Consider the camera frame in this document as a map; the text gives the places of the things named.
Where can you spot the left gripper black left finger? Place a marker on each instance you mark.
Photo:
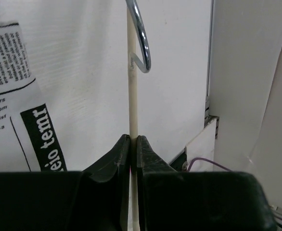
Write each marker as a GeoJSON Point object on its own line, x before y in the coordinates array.
{"type": "Point", "coordinates": [95, 199]}

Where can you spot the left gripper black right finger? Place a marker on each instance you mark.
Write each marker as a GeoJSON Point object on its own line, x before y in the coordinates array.
{"type": "Point", "coordinates": [197, 201]}

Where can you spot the newspaper print trousers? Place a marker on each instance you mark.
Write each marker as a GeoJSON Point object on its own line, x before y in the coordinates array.
{"type": "Point", "coordinates": [28, 141]}

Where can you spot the beige wire clothes hanger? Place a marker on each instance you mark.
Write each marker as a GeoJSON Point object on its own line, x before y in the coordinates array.
{"type": "Point", "coordinates": [138, 58]}

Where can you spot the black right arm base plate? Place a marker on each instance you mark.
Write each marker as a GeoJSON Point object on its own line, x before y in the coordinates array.
{"type": "Point", "coordinates": [179, 162]}

